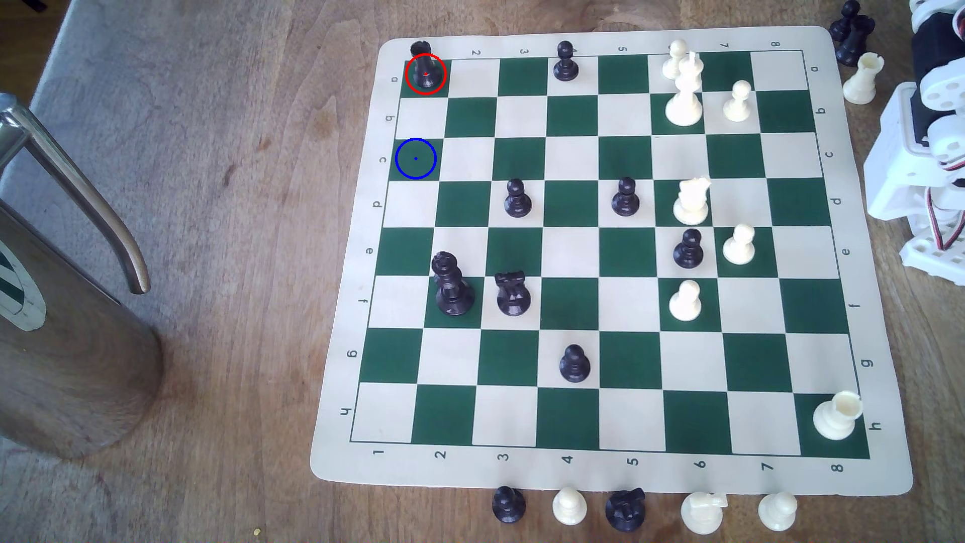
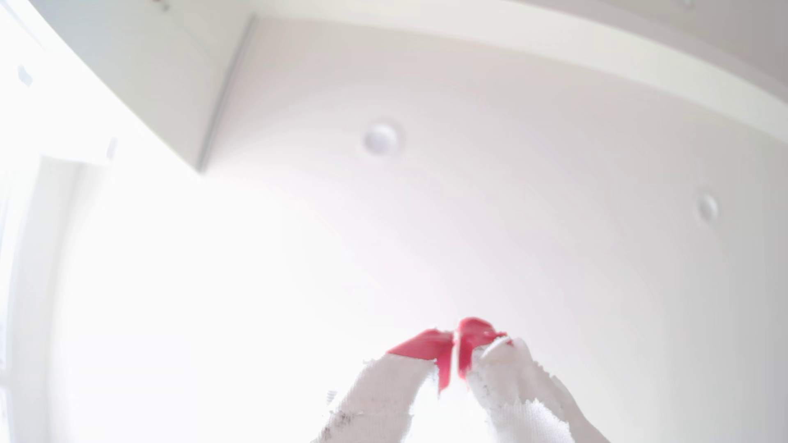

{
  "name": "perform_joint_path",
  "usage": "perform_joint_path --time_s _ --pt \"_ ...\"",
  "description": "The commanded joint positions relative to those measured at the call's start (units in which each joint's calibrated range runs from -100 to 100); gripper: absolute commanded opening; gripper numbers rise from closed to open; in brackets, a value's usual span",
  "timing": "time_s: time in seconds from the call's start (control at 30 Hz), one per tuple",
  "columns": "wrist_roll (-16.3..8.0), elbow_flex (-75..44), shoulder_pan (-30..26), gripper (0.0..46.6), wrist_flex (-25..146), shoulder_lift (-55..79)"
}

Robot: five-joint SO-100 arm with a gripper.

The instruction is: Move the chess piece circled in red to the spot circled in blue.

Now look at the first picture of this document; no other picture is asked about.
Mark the black queen chess piece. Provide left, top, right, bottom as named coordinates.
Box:
left=430, top=251, right=476, bottom=317

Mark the black rook row f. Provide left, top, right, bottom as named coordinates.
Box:
left=494, top=270, right=532, bottom=317

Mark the white pawn chess piece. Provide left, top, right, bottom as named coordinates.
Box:
left=757, top=492, right=799, bottom=532
left=662, top=39, right=689, bottom=81
left=722, top=80, right=752, bottom=123
left=668, top=280, right=703, bottom=323
left=723, top=223, right=757, bottom=265
left=552, top=486, right=588, bottom=526

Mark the black pawn chess piece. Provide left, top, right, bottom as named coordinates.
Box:
left=611, top=177, right=640, bottom=217
left=673, top=228, right=704, bottom=270
left=492, top=486, right=526, bottom=524
left=552, top=41, right=580, bottom=82
left=559, top=344, right=591, bottom=384
left=829, top=0, right=861, bottom=42
left=504, top=178, right=532, bottom=219

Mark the stainless steel jug with handle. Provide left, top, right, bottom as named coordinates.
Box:
left=0, top=93, right=165, bottom=461

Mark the black knight chess piece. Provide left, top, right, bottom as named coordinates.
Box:
left=605, top=488, right=647, bottom=532

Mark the black rook chess piece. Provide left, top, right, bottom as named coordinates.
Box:
left=408, top=40, right=445, bottom=93

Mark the green and cream chess mat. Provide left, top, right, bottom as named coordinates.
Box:
left=310, top=26, right=915, bottom=497

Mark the white rook chess piece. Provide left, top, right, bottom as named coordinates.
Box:
left=842, top=52, right=885, bottom=106
left=813, top=391, right=864, bottom=441

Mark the red white black servo wire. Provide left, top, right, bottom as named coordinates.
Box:
left=926, top=181, right=965, bottom=253

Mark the white king chess piece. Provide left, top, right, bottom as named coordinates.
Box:
left=665, top=51, right=705, bottom=127

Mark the white knight chess piece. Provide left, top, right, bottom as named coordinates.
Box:
left=672, top=177, right=713, bottom=226
left=680, top=492, right=729, bottom=535

